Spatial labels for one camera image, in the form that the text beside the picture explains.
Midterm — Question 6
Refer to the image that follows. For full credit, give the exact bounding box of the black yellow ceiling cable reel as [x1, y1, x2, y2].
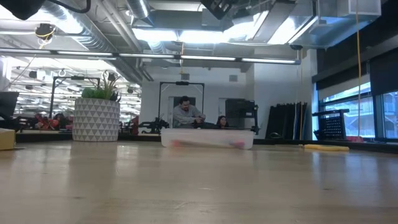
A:
[34, 23, 57, 50]

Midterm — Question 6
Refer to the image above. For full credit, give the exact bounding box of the silver rectangular air duct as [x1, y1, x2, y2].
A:
[130, 0, 383, 47]

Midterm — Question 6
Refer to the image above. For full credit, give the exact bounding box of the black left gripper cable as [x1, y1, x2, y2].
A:
[46, 0, 92, 14]

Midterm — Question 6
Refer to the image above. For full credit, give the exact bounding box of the black aluminium table frame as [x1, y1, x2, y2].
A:
[15, 132, 398, 156]

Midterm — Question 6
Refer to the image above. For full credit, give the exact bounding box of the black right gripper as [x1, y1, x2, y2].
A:
[200, 0, 242, 21]

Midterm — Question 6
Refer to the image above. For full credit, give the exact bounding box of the yellow sticky note pad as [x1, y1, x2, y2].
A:
[0, 128, 16, 151]

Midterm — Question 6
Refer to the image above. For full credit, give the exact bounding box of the black monitor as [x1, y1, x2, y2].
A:
[0, 91, 20, 118]

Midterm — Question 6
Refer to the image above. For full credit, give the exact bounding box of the black perforated crate cart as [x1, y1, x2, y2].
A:
[312, 108, 351, 141]

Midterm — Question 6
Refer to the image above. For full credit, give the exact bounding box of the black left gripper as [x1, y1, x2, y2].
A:
[0, 0, 46, 21]

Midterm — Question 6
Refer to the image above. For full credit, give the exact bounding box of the silver spiral air duct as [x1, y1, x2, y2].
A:
[27, 0, 147, 54]

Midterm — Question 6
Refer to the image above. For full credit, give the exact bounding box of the yellow highlighter pen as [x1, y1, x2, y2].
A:
[303, 143, 350, 152]

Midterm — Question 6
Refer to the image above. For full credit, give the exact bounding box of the plant in triangle-patterned pot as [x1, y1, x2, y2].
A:
[72, 72, 121, 142]

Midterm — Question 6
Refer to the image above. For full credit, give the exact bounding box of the black background rig frame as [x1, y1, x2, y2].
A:
[49, 75, 101, 119]
[158, 81, 205, 129]

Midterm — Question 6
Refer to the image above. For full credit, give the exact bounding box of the long ceiling light strip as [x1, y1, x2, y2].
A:
[0, 48, 302, 65]

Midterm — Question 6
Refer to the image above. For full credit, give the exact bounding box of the black folded panels stack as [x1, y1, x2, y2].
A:
[266, 101, 309, 140]

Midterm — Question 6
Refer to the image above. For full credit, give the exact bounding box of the black equipment rack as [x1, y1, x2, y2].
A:
[224, 98, 260, 135]

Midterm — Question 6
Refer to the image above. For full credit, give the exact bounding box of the translucent plastic box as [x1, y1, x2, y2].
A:
[160, 128, 256, 151]

